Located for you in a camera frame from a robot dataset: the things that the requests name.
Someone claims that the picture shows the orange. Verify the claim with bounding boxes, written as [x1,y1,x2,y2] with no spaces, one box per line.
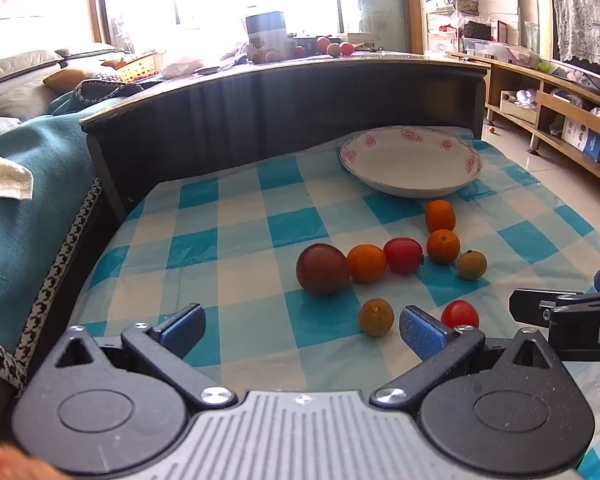
[425,200,456,233]
[426,229,461,265]
[346,244,388,284]

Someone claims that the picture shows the brown longan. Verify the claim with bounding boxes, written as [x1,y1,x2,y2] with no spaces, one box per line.
[455,250,488,281]
[359,298,395,336]

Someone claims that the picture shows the grey white cardboard box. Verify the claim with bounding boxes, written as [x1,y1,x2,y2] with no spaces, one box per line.
[245,10,287,57]

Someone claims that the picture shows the tan cushion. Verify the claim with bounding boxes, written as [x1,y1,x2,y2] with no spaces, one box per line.
[42,68,99,94]

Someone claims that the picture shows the dark knitted cloth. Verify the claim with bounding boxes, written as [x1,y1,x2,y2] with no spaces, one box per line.
[75,72,147,106]

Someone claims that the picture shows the white towel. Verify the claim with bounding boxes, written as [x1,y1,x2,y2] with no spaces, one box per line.
[0,152,35,202]

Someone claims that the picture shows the small red cherry tomato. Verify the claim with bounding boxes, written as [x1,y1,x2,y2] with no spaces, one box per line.
[440,300,480,330]

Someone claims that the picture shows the blue white checkered tablecloth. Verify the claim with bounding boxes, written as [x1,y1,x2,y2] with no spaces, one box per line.
[70,125,600,480]

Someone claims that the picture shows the yellow woven basket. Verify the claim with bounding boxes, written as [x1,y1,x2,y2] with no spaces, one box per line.
[114,51,166,84]

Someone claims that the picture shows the wooden media shelf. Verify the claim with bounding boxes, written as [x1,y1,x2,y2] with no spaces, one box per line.
[447,51,600,192]

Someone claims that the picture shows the white plastic bag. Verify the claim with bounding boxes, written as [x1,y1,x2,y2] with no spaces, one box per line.
[160,57,214,79]

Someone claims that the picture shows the blue and white box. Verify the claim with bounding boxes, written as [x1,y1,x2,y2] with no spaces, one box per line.
[561,117,600,161]

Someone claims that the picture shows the teal blanket with houndstooth trim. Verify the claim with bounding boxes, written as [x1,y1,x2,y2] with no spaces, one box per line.
[0,94,104,397]

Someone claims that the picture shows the dark red round fruit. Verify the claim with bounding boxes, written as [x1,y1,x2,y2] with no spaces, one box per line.
[296,243,351,297]

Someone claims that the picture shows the white wire rack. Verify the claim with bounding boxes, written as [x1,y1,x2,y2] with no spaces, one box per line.
[424,5,462,54]

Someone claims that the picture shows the white lace cloth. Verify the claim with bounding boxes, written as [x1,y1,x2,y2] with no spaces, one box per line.
[550,0,600,69]

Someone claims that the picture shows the white bowl with pink flowers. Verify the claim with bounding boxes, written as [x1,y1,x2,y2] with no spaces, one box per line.
[339,126,482,199]

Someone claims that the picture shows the large red tomato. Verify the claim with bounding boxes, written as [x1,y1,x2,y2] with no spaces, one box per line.
[383,238,425,275]

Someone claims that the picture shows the black television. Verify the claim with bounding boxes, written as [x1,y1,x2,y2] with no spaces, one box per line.
[549,0,600,88]

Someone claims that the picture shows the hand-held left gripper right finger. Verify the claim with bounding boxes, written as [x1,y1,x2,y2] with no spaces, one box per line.
[370,305,565,409]

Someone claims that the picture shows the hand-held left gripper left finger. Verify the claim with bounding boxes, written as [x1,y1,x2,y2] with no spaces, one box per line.
[42,303,238,411]

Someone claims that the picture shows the dark coffee table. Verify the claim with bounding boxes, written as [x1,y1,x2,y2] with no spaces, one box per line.
[79,54,492,221]

